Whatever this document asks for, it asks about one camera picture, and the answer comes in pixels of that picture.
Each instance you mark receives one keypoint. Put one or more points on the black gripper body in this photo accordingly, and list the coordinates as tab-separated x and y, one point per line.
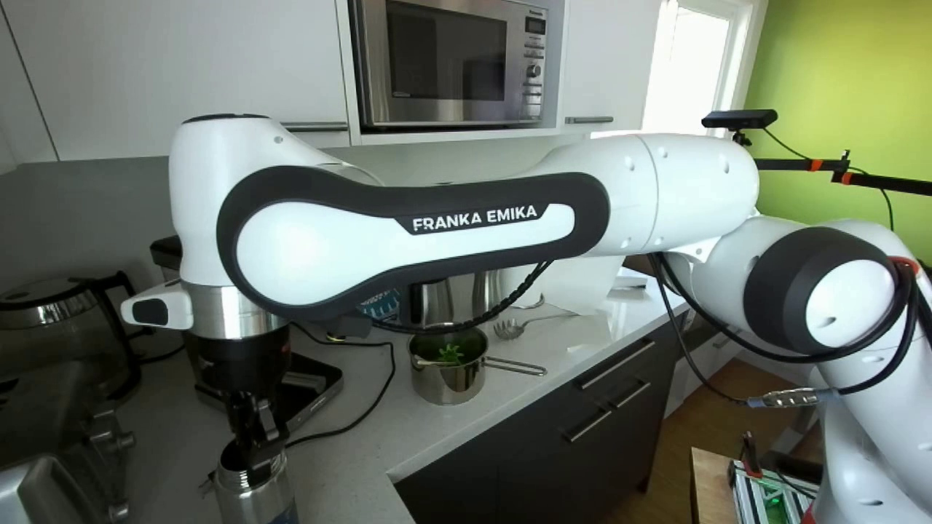
257	412

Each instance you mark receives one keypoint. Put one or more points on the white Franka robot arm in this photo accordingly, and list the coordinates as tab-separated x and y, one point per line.
409	243

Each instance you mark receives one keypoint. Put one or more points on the steel toaster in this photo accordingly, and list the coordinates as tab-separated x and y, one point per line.
47	485

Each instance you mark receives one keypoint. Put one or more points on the black steel coffee maker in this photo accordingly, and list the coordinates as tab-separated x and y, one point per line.
315	381

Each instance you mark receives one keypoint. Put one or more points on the steel canister black lid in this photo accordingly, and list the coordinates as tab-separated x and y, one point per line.
438	304

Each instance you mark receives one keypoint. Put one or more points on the dark base cabinet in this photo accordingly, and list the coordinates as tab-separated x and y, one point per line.
544	454

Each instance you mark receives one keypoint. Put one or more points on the white cabinet door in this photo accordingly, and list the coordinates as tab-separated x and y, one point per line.
176	58
607	58

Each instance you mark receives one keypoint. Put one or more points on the built-in steel microwave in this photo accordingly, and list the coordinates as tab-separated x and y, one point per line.
446	58

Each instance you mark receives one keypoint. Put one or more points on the green white box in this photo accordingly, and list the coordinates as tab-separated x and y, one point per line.
773	498

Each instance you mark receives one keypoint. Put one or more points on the bright window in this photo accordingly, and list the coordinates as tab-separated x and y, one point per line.
701	58

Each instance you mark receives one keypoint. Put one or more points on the black boom orange clamps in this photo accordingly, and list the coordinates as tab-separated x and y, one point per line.
825	165

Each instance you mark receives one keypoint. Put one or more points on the black bar camera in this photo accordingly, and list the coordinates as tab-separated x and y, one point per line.
739	118

